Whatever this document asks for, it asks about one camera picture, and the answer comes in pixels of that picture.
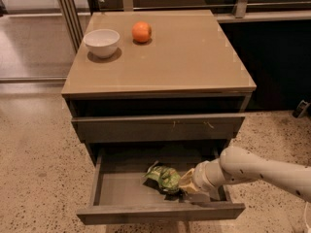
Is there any small black device on floor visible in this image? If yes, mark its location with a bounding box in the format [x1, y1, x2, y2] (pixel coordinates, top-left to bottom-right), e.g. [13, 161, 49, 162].
[293, 100, 311, 118]

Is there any white cable on floor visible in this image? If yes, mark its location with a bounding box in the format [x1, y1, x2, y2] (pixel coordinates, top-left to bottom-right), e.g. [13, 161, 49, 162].
[302, 201, 311, 233]

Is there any white ceramic bowl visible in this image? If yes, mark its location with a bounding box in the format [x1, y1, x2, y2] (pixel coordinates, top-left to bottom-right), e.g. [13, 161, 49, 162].
[84, 29, 121, 58]

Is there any green jalapeno chip bag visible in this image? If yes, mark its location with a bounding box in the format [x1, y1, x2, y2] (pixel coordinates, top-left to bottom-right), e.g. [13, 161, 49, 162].
[145, 161, 181, 194]

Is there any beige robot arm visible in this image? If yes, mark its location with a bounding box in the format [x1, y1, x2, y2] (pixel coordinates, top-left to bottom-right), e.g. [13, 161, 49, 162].
[179, 147, 311, 202]

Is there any grey drawer cabinet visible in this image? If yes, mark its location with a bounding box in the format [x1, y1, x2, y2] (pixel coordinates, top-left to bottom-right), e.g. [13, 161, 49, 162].
[60, 10, 258, 233]

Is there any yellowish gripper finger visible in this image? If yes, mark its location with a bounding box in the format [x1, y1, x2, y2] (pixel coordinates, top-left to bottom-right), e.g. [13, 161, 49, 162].
[179, 183, 198, 194]
[180, 168, 194, 183]

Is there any closed top drawer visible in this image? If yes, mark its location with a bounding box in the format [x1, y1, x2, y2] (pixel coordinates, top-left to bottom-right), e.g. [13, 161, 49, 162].
[72, 114, 245, 143]

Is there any open middle drawer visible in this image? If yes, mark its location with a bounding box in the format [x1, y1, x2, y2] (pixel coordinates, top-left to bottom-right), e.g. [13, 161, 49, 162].
[77, 144, 245, 225]

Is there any metal railing frame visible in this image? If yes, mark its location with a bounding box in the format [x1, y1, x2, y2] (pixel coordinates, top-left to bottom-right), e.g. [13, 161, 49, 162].
[64, 0, 311, 44]

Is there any orange fruit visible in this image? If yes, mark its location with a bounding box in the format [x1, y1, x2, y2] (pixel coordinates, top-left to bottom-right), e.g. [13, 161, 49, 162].
[131, 21, 152, 43]

